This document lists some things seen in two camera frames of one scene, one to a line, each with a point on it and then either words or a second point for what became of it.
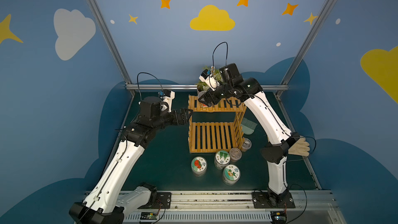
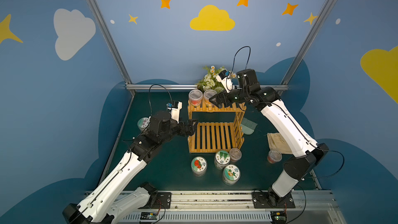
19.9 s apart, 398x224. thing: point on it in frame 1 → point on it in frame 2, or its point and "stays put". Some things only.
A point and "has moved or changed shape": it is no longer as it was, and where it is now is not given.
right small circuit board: (279, 217) stays put
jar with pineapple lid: (231, 175) stays put
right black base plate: (267, 200) stays put
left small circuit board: (148, 215) stays put
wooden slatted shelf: (216, 137) stays put
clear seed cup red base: (201, 93) → (195, 97)
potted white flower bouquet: (202, 86) stays put
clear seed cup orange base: (246, 145) has moved or changed shape
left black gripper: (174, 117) → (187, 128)
